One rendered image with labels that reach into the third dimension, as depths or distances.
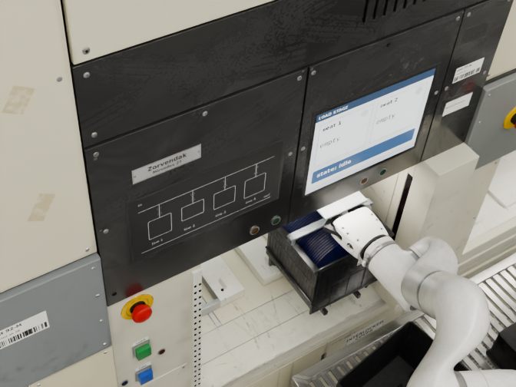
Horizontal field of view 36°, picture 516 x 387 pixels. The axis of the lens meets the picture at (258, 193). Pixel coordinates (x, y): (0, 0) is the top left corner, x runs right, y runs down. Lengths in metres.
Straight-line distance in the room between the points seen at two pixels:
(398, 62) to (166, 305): 0.64
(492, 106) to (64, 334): 1.02
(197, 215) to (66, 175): 0.31
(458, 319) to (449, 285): 0.07
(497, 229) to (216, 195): 1.21
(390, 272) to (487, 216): 0.79
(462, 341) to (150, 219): 0.55
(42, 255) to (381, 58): 0.67
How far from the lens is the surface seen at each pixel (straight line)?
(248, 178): 1.42
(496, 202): 2.51
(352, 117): 1.49
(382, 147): 1.63
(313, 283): 1.88
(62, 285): 1.37
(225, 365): 2.03
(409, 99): 1.58
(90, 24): 1.06
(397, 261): 1.73
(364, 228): 1.79
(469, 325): 1.36
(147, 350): 1.66
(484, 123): 1.85
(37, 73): 1.07
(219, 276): 2.14
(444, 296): 1.39
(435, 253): 1.64
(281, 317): 2.11
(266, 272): 2.15
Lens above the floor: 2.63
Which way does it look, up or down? 48 degrees down
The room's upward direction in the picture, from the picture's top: 5 degrees clockwise
